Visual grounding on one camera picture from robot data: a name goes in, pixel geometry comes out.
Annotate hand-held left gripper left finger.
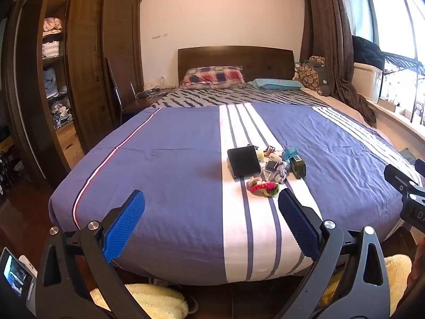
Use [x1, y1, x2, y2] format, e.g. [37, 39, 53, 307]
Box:
[35, 189, 151, 319]

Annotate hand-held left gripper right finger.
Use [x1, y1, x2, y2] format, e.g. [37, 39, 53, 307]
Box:
[278, 188, 391, 319]

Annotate pink green knitted band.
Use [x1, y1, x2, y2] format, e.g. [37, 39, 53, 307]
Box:
[245, 176, 281, 199]

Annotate green small box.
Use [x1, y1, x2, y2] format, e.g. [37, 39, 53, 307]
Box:
[290, 154, 306, 178]

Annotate black square box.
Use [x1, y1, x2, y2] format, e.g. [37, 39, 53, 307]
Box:
[227, 145, 261, 179]

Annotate blue white striped blanket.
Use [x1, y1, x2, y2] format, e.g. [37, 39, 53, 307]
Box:
[48, 102, 423, 285]

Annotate white storage box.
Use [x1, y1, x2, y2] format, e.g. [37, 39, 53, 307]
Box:
[352, 62, 386, 103]

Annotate dark wooden nightstand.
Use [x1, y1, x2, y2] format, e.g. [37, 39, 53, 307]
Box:
[121, 88, 160, 121]

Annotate smartphone with lit screen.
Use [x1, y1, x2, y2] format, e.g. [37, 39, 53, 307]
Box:
[0, 247, 38, 308]

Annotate black padded jacket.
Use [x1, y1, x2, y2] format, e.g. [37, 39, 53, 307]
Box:
[352, 35, 386, 66]

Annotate patterned blue clothes pile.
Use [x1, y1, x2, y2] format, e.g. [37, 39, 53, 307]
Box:
[50, 101, 73, 129]

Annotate patterned cushion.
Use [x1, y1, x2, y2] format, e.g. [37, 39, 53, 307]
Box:
[294, 56, 328, 95]

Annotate folded black chair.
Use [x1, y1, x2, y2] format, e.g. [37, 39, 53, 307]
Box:
[105, 56, 125, 124]

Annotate teal pillow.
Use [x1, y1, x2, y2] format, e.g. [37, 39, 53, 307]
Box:
[247, 78, 305, 90]

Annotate grey zigzag bed sheet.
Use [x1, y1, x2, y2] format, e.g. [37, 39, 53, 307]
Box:
[149, 84, 333, 109]

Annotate brown curtain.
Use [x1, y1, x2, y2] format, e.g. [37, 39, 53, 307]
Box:
[300, 0, 378, 127]

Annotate light blue folded clothes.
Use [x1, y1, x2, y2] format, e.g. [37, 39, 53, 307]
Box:
[44, 68, 67, 99]

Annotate window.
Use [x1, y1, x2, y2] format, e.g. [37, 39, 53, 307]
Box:
[345, 0, 425, 64]

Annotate plaid pillow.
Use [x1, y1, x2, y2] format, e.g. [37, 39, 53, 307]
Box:
[179, 66, 246, 90]

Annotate dark wooden wardrobe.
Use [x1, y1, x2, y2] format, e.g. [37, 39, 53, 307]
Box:
[3, 0, 144, 188]

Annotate dark wooden headboard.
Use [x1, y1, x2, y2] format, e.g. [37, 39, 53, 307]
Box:
[177, 46, 295, 86]

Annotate white striped folded clothes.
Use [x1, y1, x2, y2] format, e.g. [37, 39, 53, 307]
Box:
[42, 41, 61, 58]

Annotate pink folded clothes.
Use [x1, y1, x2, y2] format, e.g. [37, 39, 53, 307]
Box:
[43, 17, 64, 34]

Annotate black wire rack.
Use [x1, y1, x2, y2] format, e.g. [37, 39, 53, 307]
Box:
[379, 51, 425, 124]

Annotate white cable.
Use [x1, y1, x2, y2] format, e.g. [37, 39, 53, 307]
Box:
[133, 85, 175, 101]

